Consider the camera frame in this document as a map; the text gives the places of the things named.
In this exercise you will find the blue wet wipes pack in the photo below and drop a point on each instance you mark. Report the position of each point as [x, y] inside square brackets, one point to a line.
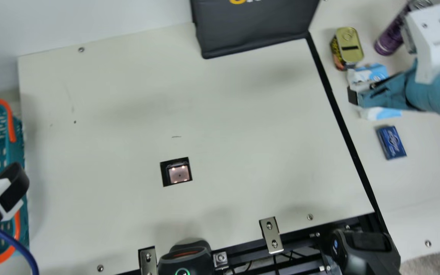
[372, 72]

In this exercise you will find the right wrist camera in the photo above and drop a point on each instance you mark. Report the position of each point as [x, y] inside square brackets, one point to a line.
[437, 42]

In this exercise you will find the small square scanner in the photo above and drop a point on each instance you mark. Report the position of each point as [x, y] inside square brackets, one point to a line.
[178, 173]

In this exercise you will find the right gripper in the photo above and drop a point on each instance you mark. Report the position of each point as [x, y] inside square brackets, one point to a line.
[430, 95]

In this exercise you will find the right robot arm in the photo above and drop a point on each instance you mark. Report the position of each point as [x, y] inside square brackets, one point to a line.
[361, 250]

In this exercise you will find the dark grey bag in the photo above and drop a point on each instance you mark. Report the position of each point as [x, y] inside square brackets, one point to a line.
[254, 26]

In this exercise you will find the black device with green light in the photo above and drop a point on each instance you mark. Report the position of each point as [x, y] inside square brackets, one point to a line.
[185, 259]

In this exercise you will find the black strip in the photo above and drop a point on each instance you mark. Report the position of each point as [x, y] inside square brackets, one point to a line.
[342, 126]

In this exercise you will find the rectangular gold tin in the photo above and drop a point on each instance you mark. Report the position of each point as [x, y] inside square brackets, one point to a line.
[348, 47]

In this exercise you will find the purple can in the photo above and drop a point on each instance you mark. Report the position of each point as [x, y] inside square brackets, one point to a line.
[390, 38]

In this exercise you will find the small blue box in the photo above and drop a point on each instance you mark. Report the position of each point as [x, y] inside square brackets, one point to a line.
[392, 143]

